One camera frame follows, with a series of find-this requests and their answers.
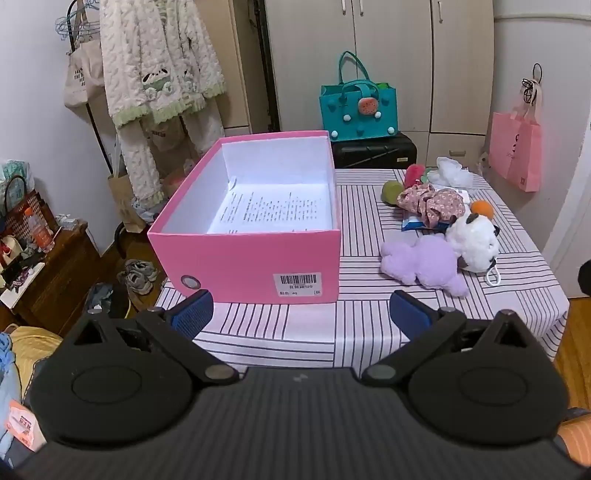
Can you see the cream fluffy pajama pants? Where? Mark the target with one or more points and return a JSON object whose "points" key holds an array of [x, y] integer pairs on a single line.
{"points": [[138, 161]]}

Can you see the orange drink bottle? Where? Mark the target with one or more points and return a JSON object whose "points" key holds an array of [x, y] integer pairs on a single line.
{"points": [[39, 233]]}

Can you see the beige wardrobe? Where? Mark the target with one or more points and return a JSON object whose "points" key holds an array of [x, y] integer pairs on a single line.
{"points": [[415, 55]]}

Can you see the cream fluffy pajama jacket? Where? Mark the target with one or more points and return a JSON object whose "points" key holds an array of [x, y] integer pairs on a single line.
{"points": [[157, 55]]}

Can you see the blue printed clothing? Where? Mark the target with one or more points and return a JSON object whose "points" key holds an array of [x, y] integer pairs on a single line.
{"points": [[7, 392]]}

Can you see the yellow cloth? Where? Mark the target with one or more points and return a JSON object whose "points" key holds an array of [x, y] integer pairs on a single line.
{"points": [[34, 350]]}

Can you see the black wall hook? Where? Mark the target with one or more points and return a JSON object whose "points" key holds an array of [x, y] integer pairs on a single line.
{"points": [[532, 83]]}

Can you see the plastic-wrapped pack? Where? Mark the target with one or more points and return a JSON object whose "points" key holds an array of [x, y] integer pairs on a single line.
{"points": [[14, 173]]}

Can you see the white door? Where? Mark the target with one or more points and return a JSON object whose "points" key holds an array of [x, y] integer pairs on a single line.
{"points": [[572, 184]]}

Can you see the blue-edged tissue pack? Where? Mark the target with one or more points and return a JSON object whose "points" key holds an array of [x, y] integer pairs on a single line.
{"points": [[413, 224]]}

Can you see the printed paper sheet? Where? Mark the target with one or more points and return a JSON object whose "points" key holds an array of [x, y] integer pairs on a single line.
{"points": [[277, 207]]}

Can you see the white plastic bag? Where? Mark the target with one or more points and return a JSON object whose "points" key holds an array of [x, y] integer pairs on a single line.
{"points": [[452, 173]]}

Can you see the pink shopping bag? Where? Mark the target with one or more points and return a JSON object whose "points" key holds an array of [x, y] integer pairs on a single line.
{"points": [[517, 147]]}

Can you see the beige canvas tote bag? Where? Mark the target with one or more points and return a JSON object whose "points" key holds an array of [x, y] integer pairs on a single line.
{"points": [[83, 78]]}

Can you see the black suitcase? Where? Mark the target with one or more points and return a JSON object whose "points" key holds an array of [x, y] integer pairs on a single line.
{"points": [[369, 152]]}

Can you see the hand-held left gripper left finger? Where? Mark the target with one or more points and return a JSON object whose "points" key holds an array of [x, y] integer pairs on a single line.
{"points": [[189, 310]]}

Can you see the black vertical pole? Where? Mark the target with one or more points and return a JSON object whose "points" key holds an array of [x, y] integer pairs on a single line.
{"points": [[268, 64]]}

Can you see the wooden nightstand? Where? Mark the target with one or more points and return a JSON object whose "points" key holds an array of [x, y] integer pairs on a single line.
{"points": [[60, 277]]}

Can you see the checkered handbag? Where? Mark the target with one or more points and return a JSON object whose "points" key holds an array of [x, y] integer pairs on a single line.
{"points": [[23, 212]]}

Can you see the orange ribbed cushion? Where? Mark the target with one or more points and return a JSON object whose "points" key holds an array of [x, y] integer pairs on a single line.
{"points": [[577, 438]]}

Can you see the floral cloth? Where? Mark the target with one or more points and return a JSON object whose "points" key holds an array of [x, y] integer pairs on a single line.
{"points": [[429, 203]]}

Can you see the striped tablecloth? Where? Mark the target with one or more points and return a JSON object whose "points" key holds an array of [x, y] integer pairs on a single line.
{"points": [[360, 286]]}

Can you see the green plush toy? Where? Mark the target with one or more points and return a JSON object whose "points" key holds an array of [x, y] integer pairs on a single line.
{"points": [[392, 194]]}

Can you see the purple plush toy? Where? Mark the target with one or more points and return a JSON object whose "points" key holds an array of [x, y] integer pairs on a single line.
{"points": [[425, 263]]}

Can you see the red plush toy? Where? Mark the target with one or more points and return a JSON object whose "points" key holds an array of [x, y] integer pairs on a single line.
{"points": [[415, 174]]}

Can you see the orange plush ball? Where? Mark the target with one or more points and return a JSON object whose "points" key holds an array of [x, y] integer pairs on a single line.
{"points": [[482, 208]]}

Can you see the orange paper packet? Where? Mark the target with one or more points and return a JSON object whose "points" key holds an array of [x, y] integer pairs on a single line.
{"points": [[25, 424]]}

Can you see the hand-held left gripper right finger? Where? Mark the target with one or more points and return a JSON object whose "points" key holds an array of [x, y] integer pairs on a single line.
{"points": [[412, 314]]}

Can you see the white brown-eared plush toy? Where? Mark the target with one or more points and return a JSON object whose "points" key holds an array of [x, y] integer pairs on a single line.
{"points": [[475, 240]]}

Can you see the pink cardboard box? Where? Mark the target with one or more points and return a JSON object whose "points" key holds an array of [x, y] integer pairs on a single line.
{"points": [[244, 263]]}

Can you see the teal felt handbag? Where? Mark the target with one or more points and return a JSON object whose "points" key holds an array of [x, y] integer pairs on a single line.
{"points": [[355, 110]]}

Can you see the brown paper bag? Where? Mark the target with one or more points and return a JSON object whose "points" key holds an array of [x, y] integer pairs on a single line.
{"points": [[127, 203]]}

